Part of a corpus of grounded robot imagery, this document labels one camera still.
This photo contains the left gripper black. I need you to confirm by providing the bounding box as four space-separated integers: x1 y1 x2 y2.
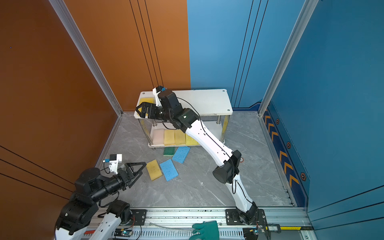
92 161 146 204

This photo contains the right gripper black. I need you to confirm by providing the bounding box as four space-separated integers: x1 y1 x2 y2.
135 102 175 122

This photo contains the yellow foam sponge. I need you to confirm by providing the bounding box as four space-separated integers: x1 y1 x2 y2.
164 130 176 146
175 130 186 146
146 160 163 181

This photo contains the pale pink foam sponge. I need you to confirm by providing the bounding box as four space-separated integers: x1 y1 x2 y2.
152 129 165 146

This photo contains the yellow foam sponge front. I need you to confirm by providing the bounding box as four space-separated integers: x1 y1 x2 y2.
164 130 176 146

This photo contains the blue sponge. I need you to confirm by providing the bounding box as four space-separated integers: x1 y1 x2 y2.
172 147 191 164
160 159 179 182

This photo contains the yellow-green sponge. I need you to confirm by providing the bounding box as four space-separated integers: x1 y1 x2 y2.
186 135 200 146

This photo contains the thick yellow sponge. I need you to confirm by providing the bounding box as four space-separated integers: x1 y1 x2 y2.
139 98 156 105

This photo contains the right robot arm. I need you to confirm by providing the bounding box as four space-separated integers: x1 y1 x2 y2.
135 86 259 225

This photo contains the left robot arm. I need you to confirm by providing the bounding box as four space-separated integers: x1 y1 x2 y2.
54 162 147 240

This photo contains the white two-tier shelf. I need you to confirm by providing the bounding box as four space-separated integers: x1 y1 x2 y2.
134 89 233 148

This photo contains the green scouring sponge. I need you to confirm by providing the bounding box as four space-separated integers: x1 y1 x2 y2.
163 147 176 157

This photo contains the small circuit board left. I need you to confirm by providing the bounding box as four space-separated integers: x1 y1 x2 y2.
113 229 134 239

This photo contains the small circuit board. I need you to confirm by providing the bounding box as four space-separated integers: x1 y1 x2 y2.
243 228 265 240
113 229 134 239

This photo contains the green rubber glove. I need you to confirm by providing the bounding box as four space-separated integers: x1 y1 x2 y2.
189 221 220 240

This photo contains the small circuit board right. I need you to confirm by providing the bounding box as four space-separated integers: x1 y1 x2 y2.
243 228 265 240

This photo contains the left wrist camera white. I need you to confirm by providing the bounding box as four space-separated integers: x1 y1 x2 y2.
103 154 123 174

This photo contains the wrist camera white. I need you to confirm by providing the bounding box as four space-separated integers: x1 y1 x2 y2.
153 86 167 107
103 154 123 174

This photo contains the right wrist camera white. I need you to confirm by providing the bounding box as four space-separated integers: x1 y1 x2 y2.
153 86 167 107

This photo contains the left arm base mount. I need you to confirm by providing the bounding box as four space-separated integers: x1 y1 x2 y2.
127 209 147 227

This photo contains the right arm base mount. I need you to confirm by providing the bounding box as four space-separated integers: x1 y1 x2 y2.
225 209 268 227

